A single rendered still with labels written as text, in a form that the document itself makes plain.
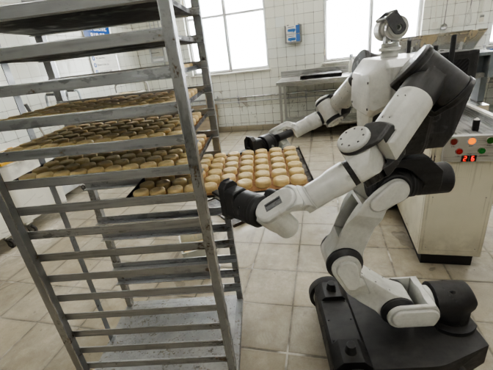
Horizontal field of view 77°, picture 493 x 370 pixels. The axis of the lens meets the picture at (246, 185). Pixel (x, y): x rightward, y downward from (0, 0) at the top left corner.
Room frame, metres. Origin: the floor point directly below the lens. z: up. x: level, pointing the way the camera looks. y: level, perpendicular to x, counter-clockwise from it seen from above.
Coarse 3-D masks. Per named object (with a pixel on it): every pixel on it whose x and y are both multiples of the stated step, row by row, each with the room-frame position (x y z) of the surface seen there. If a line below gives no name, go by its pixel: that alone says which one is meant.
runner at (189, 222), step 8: (120, 224) 0.88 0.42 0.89; (128, 224) 0.88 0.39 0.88; (136, 224) 0.87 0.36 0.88; (144, 224) 0.87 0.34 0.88; (152, 224) 0.87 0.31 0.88; (160, 224) 0.87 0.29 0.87; (168, 224) 0.87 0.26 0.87; (176, 224) 0.87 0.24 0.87; (184, 224) 0.86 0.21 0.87; (192, 224) 0.86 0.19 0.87; (32, 232) 0.90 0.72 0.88; (40, 232) 0.90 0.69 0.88; (48, 232) 0.90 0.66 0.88; (56, 232) 0.90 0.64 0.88; (64, 232) 0.89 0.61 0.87; (72, 232) 0.89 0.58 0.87; (80, 232) 0.89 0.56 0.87; (88, 232) 0.89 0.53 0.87; (96, 232) 0.89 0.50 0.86; (104, 232) 0.88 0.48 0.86; (112, 232) 0.88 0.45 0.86; (120, 232) 0.88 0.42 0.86
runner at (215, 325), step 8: (120, 328) 0.89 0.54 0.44; (128, 328) 0.89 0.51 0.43; (136, 328) 0.88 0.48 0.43; (144, 328) 0.88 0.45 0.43; (152, 328) 0.88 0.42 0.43; (160, 328) 0.88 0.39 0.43; (168, 328) 0.87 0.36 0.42; (176, 328) 0.87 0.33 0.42; (184, 328) 0.87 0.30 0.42; (192, 328) 0.87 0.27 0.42; (200, 328) 0.87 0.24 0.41; (208, 328) 0.86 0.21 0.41; (216, 328) 0.86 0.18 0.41; (80, 336) 0.90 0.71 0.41
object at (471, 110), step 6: (468, 108) 1.86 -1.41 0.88; (474, 108) 1.78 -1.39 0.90; (480, 108) 1.76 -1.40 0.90; (468, 114) 1.85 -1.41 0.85; (474, 114) 1.77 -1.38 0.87; (480, 114) 1.70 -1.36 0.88; (486, 114) 1.63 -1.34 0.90; (492, 114) 1.60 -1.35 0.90; (486, 120) 1.61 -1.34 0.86; (492, 120) 1.56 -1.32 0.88; (492, 126) 1.54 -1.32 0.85
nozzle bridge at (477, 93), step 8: (480, 56) 2.16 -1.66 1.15; (488, 56) 2.10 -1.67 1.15; (480, 64) 2.16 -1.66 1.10; (488, 64) 2.08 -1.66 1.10; (480, 72) 2.15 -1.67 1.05; (488, 72) 2.07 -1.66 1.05; (480, 80) 2.18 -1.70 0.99; (480, 88) 2.17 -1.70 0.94; (472, 96) 2.24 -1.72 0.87; (480, 96) 2.16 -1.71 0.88
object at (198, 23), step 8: (192, 0) 1.28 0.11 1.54; (200, 8) 1.30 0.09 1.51; (200, 16) 1.28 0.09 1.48; (200, 24) 1.28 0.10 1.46; (200, 32) 1.28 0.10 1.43; (200, 48) 1.28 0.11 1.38; (200, 56) 1.28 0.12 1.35; (208, 64) 1.30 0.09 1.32; (208, 72) 1.28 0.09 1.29; (208, 80) 1.28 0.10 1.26; (208, 96) 1.28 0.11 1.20; (208, 104) 1.28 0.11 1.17; (216, 120) 1.29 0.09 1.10; (216, 128) 1.28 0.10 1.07; (216, 144) 1.28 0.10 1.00; (232, 224) 1.30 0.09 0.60; (232, 232) 1.28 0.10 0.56; (232, 248) 1.28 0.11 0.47; (232, 264) 1.28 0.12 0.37; (240, 280) 1.29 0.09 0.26; (240, 296) 1.28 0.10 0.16
